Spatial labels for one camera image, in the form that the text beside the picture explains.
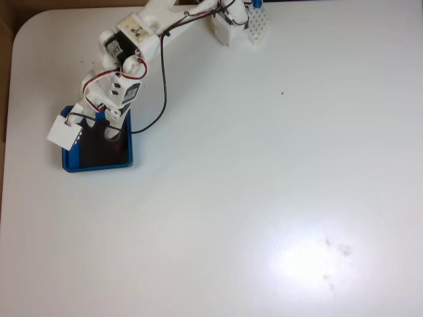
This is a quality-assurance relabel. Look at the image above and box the red tape roll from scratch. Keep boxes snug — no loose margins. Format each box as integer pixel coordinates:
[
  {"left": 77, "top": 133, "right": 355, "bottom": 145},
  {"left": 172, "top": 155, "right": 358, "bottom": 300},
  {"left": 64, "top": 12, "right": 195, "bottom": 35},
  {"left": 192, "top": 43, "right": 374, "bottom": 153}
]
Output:
[{"left": 104, "top": 125, "right": 126, "bottom": 149}]

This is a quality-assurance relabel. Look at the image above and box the blue square box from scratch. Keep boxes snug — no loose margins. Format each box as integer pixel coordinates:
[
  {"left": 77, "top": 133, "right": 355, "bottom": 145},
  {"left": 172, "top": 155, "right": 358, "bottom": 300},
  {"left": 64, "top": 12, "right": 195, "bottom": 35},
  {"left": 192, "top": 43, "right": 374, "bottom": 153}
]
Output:
[{"left": 61, "top": 105, "right": 135, "bottom": 174}]

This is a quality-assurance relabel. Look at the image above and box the red servo cable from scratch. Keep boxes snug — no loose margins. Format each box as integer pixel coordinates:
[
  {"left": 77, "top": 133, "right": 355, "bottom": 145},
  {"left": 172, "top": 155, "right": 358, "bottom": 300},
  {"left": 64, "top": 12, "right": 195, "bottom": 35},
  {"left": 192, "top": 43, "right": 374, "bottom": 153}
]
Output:
[{"left": 81, "top": 56, "right": 149, "bottom": 112}]

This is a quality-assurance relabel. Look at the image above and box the white square camera box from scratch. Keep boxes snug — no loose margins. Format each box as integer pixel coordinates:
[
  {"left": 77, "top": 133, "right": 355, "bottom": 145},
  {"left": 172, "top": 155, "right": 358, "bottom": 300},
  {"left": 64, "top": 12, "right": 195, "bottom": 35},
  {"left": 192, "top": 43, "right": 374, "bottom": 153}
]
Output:
[{"left": 46, "top": 114, "right": 83, "bottom": 149}]

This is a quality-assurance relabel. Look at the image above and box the white perforated base plate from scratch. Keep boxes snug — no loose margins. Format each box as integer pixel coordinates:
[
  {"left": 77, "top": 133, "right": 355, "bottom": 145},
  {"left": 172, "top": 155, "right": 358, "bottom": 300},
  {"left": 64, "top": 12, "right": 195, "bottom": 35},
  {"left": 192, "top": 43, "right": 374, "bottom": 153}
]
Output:
[{"left": 246, "top": 5, "right": 272, "bottom": 51}]

